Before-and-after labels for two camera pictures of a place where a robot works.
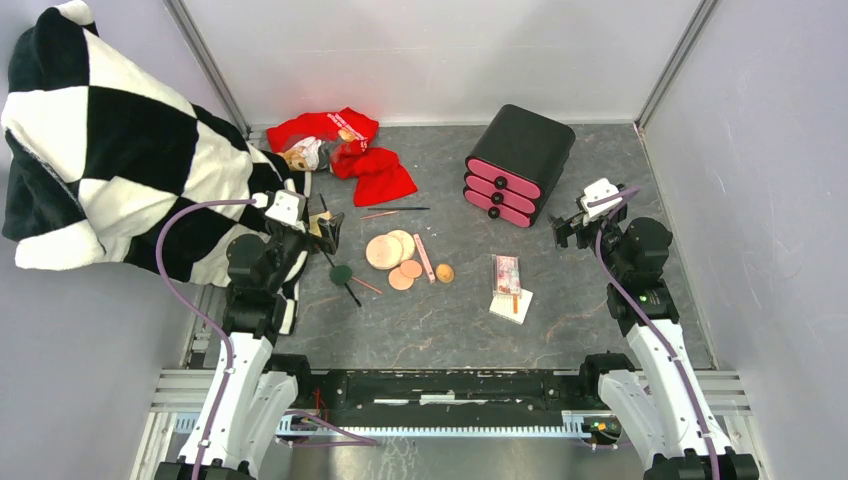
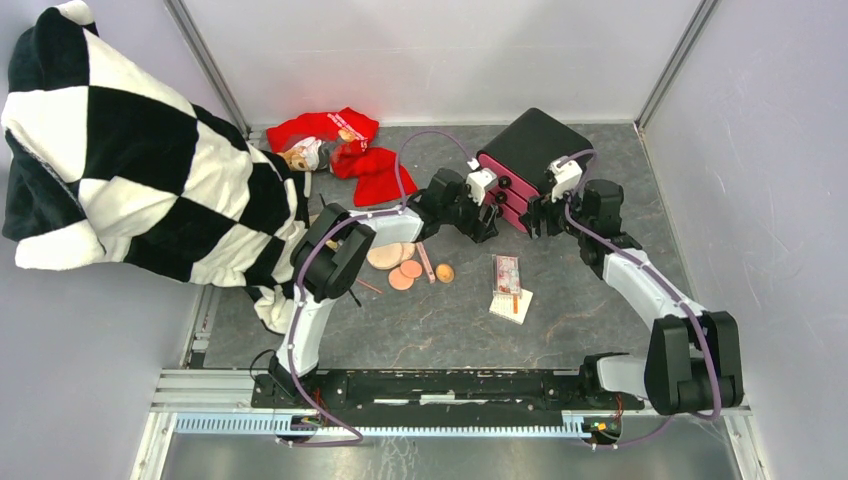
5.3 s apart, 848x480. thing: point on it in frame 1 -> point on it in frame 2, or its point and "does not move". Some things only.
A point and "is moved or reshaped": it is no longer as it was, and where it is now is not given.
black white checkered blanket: [97, 155] does not move
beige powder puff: [407, 242] does not move
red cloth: [349, 135] does not move
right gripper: [561, 229] -> [539, 207]
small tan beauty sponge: [444, 273] does not move
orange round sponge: [410, 269] does not move
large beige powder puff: [384, 252] does not move
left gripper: [330, 231] -> [479, 231]
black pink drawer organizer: [516, 161] is moved or reshaped
